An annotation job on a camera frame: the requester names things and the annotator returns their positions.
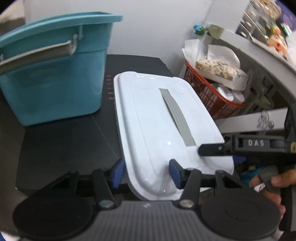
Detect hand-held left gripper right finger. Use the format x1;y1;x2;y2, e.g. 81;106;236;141
169;159;250;209

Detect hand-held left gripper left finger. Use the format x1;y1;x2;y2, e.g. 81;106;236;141
45;160;127;210

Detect white bin lid grey handle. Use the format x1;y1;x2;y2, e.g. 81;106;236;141
113;71;235;202

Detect teal plastic storage bin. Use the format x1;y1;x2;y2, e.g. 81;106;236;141
0;11;123;127

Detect black desktop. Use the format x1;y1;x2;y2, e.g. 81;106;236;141
15;54;218;198

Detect person's right hand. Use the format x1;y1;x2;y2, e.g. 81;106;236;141
250;165;296;216

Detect white shelf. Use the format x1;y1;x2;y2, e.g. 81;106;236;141
203;0;296;135

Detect metal keyring charm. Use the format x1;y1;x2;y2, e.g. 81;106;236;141
257;111;275;129

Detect red plastic basket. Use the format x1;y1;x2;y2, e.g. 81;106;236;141
184;61;247;120

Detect white jar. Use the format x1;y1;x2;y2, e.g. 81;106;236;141
216;87;234;101
232;90;246;104

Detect floral tissue pack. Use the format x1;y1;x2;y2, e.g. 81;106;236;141
195;58;248;91

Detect white plastic bag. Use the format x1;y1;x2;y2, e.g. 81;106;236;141
181;39;241;68

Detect cartoon boy plush doll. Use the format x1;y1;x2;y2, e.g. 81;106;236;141
267;25;290;58

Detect blue green small ornament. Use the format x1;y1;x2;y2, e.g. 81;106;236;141
193;23;210;36

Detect white drawer organizer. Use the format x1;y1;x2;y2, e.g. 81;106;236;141
236;0;282;43

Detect wicker basket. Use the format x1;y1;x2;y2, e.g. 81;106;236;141
259;0;282;20

